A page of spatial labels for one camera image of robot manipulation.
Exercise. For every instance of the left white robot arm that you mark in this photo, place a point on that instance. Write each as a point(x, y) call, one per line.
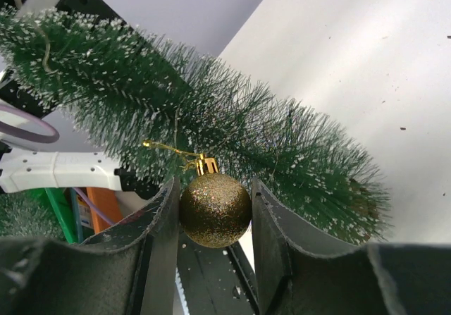
point(24, 169)

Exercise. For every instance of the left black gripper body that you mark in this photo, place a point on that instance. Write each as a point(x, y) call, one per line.
point(12, 94)

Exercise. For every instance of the orange bin rim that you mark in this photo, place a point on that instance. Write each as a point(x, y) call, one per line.
point(105, 200)

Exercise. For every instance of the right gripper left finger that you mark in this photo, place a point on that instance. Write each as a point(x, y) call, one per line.
point(128, 268)

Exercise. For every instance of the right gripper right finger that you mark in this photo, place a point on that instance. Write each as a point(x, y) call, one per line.
point(302, 270)

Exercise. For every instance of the gold bauble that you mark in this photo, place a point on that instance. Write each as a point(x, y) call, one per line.
point(215, 210)

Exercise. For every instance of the small green christmas tree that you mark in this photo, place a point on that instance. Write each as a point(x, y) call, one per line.
point(123, 88)

